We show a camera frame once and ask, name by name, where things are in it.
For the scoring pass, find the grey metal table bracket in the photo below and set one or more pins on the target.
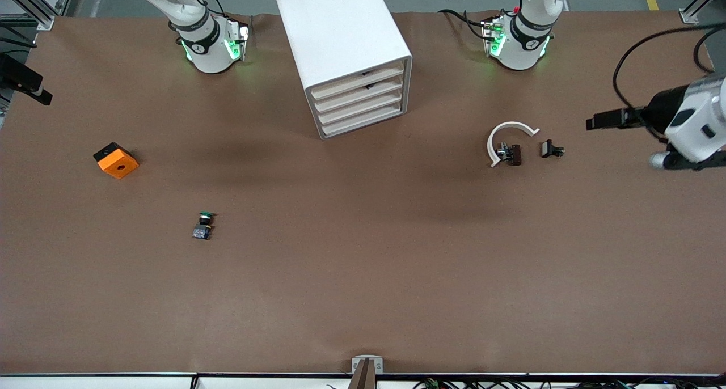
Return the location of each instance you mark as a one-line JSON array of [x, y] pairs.
[[357, 364]]

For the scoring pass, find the white drawer cabinet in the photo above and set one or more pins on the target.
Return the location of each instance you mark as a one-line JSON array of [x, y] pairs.
[[334, 32]]

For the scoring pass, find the small black switch component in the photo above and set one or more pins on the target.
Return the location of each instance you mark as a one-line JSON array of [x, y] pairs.
[[549, 148]]

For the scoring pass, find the white table edge rail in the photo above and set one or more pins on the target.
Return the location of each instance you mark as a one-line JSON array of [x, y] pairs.
[[113, 382]]

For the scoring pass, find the brown terminal block component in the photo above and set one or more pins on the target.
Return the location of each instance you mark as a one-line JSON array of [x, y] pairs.
[[514, 154]]

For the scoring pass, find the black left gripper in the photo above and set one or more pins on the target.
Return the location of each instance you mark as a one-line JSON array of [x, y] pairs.
[[661, 109]]

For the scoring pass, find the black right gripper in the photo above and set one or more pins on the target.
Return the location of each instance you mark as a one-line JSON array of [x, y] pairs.
[[16, 75]]

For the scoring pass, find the orange black box with hole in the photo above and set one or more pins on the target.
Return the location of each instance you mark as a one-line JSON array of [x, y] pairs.
[[118, 162]]

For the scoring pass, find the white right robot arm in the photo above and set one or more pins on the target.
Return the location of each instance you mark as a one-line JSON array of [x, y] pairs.
[[210, 54]]

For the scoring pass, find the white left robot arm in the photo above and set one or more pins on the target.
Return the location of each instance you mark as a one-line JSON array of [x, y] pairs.
[[519, 49]]

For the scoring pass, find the green push button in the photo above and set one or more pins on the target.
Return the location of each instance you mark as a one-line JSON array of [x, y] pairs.
[[203, 227]]

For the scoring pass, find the aluminium frame post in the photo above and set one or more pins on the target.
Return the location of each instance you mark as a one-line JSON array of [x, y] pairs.
[[688, 16], [48, 21]]

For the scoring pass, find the brown paper table cover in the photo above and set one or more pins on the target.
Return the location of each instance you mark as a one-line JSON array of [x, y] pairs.
[[363, 264]]

